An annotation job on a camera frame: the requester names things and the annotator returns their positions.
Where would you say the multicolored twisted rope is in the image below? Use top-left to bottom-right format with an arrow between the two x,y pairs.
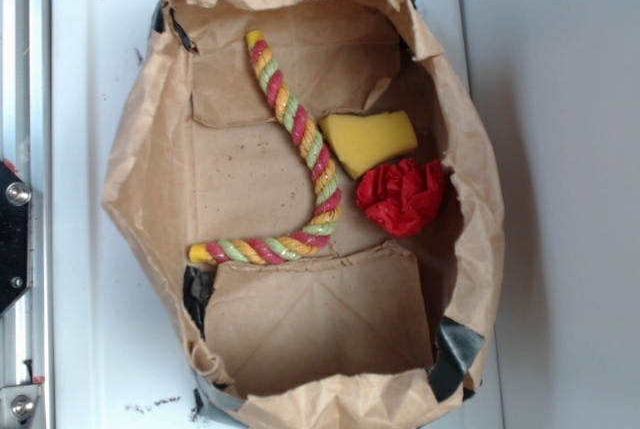
188,29 -> 345,266

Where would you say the yellow sponge piece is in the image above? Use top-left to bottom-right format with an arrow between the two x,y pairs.
320,111 -> 418,179

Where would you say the crumpled red paper ball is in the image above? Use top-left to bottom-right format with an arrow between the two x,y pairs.
356,158 -> 446,238

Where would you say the brown paper bag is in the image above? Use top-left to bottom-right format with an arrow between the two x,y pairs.
103,0 -> 505,428

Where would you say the white plastic tray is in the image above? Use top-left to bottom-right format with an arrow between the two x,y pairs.
48,0 -> 507,429

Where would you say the black metal bracket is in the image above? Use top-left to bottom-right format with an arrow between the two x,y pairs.
0,159 -> 32,316

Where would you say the aluminum frame rail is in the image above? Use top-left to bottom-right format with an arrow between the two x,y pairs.
1,0 -> 55,428

